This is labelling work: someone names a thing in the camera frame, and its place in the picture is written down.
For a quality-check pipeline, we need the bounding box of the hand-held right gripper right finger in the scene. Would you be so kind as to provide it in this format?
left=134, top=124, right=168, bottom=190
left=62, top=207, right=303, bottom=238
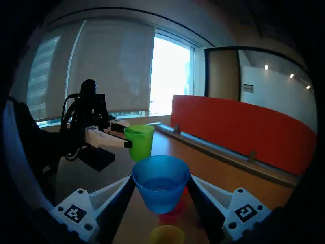
left=188, top=174, right=273, bottom=242

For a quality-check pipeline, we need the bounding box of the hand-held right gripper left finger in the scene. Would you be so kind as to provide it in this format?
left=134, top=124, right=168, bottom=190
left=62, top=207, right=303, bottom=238
left=49, top=175, right=137, bottom=244

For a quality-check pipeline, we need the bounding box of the red desk screen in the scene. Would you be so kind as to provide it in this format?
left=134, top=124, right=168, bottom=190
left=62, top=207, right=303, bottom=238
left=153, top=94, right=318, bottom=189

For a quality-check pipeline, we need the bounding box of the blue plastic cup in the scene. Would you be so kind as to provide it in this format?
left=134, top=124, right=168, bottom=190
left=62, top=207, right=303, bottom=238
left=131, top=155, right=191, bottom=214

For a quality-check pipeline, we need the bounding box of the green plastic cup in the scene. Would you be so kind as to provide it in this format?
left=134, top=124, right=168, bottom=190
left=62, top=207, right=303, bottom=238
left=123, top=124, right=155, bottom=162

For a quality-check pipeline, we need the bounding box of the red plastic cup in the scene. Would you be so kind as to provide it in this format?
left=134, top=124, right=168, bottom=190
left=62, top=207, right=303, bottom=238
left=158, top=186, right=189, bottom=222

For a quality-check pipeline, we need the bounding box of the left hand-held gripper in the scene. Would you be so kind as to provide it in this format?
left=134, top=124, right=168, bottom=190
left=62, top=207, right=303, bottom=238
left=60, top=78, right=133, bottom=154

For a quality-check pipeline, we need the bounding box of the yellow plastic cup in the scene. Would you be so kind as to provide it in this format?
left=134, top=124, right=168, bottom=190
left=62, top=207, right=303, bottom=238
left=149, top=224, right=186, bottom=244

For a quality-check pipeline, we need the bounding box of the black cable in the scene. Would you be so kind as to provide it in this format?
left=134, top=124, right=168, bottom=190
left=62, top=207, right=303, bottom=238
left=60, top=93, right=80, bottom=134

